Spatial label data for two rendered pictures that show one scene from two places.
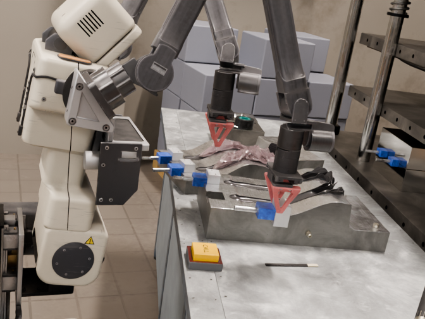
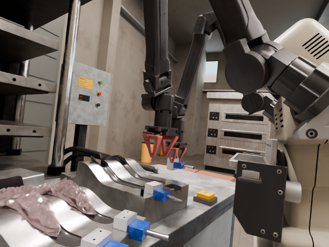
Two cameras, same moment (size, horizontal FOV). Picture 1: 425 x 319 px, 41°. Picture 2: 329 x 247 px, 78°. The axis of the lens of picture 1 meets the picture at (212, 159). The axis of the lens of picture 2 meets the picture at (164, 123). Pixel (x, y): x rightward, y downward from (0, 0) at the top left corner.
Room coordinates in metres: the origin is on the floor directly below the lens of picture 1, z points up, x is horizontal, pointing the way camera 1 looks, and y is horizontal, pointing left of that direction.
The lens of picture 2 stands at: (1.98, 0.49, 1.10)
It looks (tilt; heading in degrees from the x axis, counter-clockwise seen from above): 1 degrees up; 226
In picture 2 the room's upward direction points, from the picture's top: 6 degrees clockwise
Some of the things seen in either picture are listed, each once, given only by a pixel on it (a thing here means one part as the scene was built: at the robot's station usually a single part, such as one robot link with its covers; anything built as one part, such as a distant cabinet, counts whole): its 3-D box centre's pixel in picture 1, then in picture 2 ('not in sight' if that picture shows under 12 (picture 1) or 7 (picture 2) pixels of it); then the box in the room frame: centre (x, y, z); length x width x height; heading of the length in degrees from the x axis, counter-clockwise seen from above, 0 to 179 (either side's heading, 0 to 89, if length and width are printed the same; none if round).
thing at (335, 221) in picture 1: (290, 202); (121, 180); (1.50, -0.24, 0.87); 0.50 x 0.26 x 0.14; 100
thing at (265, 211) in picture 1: (260, 210); (181, 165); (1.25, -0.13, 0.94); 0.13 x 0.05 x 0.05; 99
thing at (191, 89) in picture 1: (251, 111); not in sight; (3.95, -0.23, 0.56); 1.13 x 0.75 x 1.12; 115
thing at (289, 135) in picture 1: (293, 137); (176, 125); (1.26, -0.18, 1.12); 0.07 x 0.06 x 0.07; 105
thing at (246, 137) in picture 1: (236, 132); not in sight; (2.29, -0.08, 0.83); 0.20 x 0.15 x 0.07; 100
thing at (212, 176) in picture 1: (195, 179); (164, 195); (1.52, 0.04, 0.89); 0.13 x 0.05 x 0.05; 99
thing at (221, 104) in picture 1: (221, 102); (162, 121); (1.52, 0.00, 1.12); 0.10 x 0.07 x 0.07; 9
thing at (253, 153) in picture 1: (241, 151); (40, 195); (1.83, -0.10, 0.90); 0.26 x 0.18 x 0.08; 117
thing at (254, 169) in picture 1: (240, 162); (35, 213); (1.84, -0.10, 0.85); 0.50 x 0.26 x 0.11; 117
